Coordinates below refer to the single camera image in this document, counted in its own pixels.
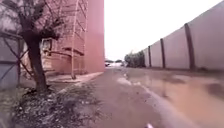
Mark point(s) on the white vehicle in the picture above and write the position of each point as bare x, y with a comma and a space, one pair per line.
107, 63

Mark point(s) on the brown dirt road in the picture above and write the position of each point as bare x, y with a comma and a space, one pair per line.
123, 100

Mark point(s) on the concrete slab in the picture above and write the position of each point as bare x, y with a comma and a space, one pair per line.
73, 78

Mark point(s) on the red brick building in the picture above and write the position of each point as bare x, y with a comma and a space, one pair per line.
80, 36

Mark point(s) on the wooden pole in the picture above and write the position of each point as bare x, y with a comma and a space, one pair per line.
74, 40

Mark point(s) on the robot's own part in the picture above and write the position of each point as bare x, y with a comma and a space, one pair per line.
149, 126

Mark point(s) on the verge with leaf litter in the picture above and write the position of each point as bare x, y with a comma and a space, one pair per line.
50, 106

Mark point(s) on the bare dark tree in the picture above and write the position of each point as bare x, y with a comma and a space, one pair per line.
35, 50

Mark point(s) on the muddy puddle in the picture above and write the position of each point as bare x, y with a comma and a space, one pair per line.
190, 95

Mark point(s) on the grey metal gate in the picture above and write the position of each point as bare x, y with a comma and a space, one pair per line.
9, 60

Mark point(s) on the long pink wall with pillars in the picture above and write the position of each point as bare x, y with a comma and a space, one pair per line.
196, 46

